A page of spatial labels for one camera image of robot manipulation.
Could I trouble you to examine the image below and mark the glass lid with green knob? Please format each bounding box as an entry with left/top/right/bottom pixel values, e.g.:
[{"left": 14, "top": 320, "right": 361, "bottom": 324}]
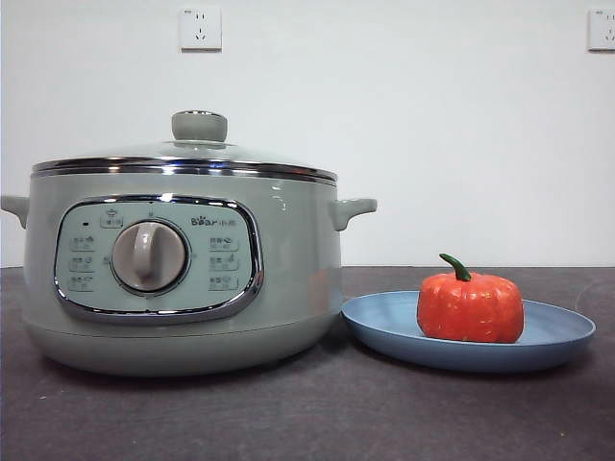
[{"left": 32, "top": 109, "right": 335, "bottom": 178}]

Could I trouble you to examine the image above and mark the orange toy pumpkin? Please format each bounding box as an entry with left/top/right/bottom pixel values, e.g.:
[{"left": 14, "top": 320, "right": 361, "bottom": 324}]
[{"left": 416, "top": 253, "right": 526, "bottom": 345}]

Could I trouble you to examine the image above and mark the pale green electric steamer pot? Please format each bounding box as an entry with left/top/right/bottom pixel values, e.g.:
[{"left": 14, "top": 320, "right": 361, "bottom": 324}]
[{"left": 0, "top": 168, "right": 379, "bottom": 378}]

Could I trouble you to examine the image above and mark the blue round plate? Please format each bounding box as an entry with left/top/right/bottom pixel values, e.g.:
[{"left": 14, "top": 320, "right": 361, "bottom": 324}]
[{"left": 340, "top": 289, "right": 598, "bottom": 374}]

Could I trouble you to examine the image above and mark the white wall socket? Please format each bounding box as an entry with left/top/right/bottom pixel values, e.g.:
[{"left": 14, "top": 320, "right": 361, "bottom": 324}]
[
  {"left": 586, "top": 8, "right": 615, "bottom": 53},
  {"left": 180, "top": 6, "right": 224, "bottom": 53}
]

